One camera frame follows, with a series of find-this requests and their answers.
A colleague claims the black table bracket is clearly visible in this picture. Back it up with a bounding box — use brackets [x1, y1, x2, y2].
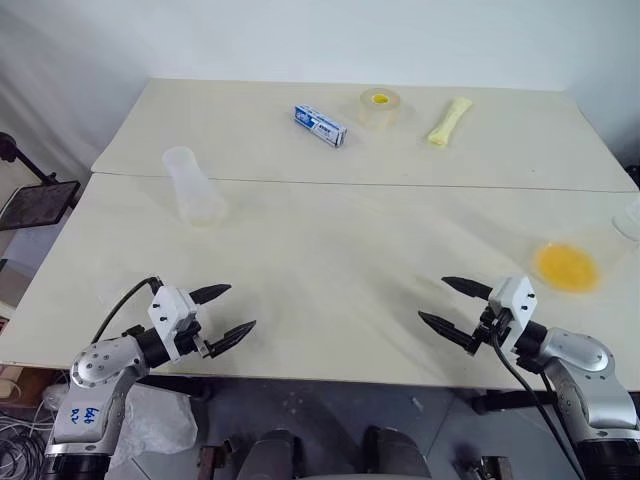
[471, 388, 557, 416]

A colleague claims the clear plastic cup lying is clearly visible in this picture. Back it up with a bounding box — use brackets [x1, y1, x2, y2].
[161, 145, 227, 228]

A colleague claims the clear tape roll yellow core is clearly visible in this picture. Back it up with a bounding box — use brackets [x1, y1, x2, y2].
[357, 87, 404, 133]

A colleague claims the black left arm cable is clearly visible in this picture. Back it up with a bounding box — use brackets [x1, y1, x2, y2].
[89, 276, 164, 346]

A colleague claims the brown cardboard box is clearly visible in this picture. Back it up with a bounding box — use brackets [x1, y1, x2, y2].
[0, 364, 27, 402]

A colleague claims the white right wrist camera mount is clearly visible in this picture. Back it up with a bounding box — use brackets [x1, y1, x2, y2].
[487, 274, 539, 354]

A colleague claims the pale yellow wrapped packet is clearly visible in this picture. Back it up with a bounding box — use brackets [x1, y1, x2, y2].
[426, 96, 474, 150]

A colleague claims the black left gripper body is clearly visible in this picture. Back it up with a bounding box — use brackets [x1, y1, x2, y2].
[174, 319, 222, 359]

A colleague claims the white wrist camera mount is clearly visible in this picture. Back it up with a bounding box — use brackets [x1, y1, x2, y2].
[147, 286, 201, 361]
[487, 274, 539, 354]

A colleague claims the black tablet screen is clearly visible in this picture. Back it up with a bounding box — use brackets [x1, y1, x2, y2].
[0, 180, 82, 232]

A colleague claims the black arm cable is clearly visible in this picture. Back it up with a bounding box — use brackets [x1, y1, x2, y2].
[491, 319, 587, 480]
[89, 276, 164, 346]

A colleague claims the crumpled clear plastic bag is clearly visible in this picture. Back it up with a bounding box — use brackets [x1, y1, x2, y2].
[121, 383, 199, 457]

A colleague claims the white cable bundle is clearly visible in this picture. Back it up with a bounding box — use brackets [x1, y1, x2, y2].
[0, 407, 54, 480]

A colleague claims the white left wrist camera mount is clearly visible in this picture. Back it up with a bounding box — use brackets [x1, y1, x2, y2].
[147, 286, 201, 361]

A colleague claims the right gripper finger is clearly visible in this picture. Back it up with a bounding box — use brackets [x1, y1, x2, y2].
[440, 276, 494, 301]
[417, 310, 476, 350]

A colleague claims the blue and white box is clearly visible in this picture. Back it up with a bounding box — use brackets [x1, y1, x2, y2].
[291, 103, 349, 150]

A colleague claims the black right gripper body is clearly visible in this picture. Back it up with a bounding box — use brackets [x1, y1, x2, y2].
[468, 304, 512, 357]

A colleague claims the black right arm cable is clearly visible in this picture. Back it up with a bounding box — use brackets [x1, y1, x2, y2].
[491, 319, 587, 480]

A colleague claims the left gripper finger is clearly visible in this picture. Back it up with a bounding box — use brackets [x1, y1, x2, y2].
[207, 320, 258, 358]
[189, 283, 232, 305]

